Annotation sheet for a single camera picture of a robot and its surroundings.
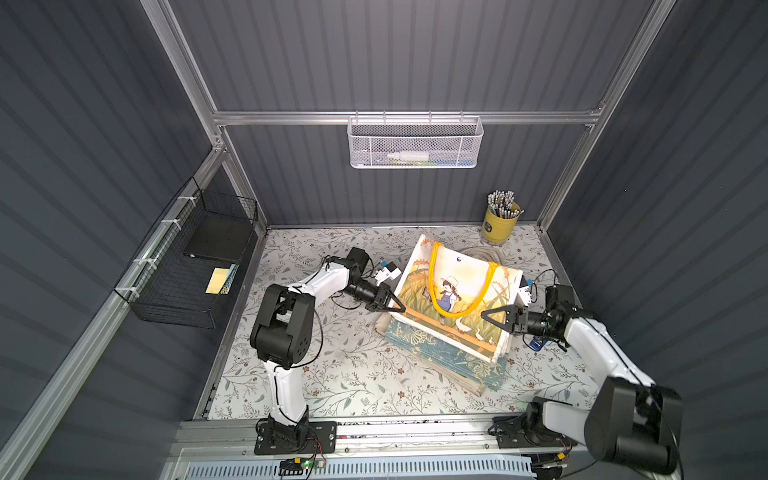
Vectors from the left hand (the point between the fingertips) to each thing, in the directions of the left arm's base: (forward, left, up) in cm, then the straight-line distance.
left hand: (401, 312), depth 83 cm
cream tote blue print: (-9, -11, -7) cm, 16 cm away
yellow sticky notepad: (+2, +47, +13) cm, 48 cm away
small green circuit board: (-34, +26, -13) cm, 45 cm away
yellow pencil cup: (+35, -36, -4) cm, 51 cm away
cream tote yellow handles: (0, -11, +11) cm, 15 cm away
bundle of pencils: (+38, -35, +6) cm, 52 cm away
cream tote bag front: (0, -11, +11) cm, 15 cm away
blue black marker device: (-5, -40, -10) cm, 42 cm away
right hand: (-7, -21, +6) cm, 23 cm away
